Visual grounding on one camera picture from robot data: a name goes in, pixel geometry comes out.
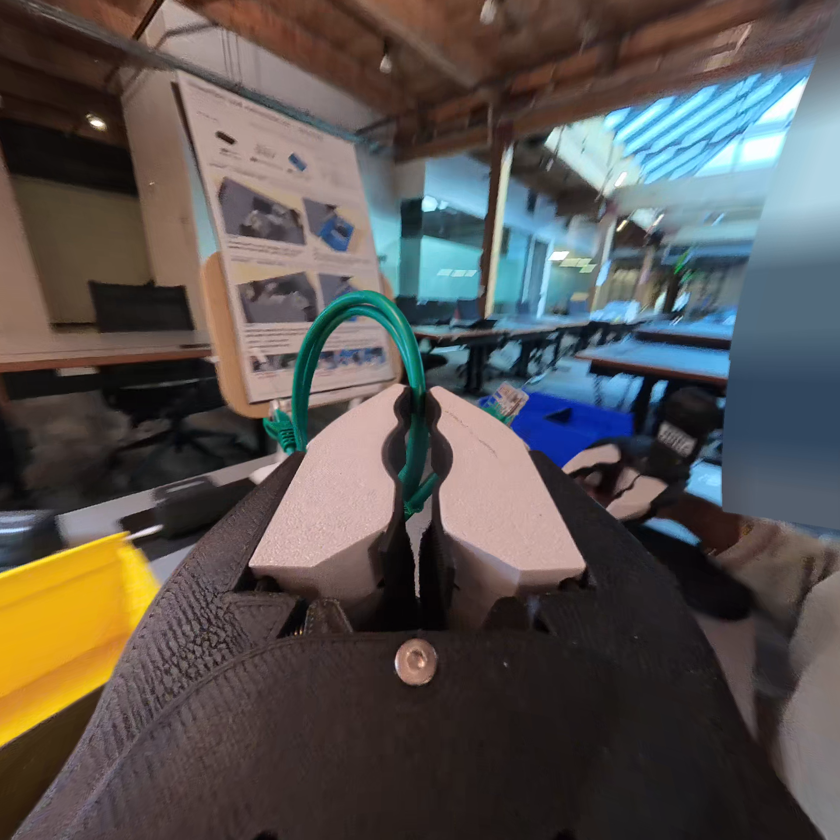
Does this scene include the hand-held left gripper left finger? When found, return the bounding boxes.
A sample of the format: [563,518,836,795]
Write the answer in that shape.
[248,382,421,627]

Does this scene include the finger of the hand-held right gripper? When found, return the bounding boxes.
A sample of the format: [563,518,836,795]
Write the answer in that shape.
[563,443,624,476]
[605,474,685,522]

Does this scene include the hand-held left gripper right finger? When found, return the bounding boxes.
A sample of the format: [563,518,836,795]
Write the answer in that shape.
[419,386,588,630]

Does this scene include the green ethernet cable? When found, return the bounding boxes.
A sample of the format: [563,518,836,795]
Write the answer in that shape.
[262,290,530,521]

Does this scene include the yellow plastic bin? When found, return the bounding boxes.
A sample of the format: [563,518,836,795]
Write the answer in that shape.
[0,530,163,752]

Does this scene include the person's right forearm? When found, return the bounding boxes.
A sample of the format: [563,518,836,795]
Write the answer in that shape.
[715,515,840,631]

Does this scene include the grey desk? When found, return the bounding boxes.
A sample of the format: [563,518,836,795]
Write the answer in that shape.
[56,453,795,729]

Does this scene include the blue plastic bin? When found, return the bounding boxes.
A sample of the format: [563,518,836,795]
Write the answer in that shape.
[478,392,636,455]

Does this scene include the wooden office table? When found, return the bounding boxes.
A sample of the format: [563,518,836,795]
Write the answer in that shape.
[574,341,731,421]
[412,315,592,395]

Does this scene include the dark grey power adapter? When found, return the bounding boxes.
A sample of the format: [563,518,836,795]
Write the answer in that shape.
[120,478,232,540]

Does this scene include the black office chair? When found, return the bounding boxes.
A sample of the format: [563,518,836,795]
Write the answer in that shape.
[87,281,227,454]

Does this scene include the person's beige sweater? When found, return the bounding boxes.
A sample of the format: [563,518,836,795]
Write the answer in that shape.
[755,571,840,840]

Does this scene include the grey power box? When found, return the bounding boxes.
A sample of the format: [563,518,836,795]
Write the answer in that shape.
[0,508,64,572]

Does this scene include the instruction board with wooden frame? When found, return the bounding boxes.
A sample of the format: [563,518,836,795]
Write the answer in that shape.
[172,71,403,420]

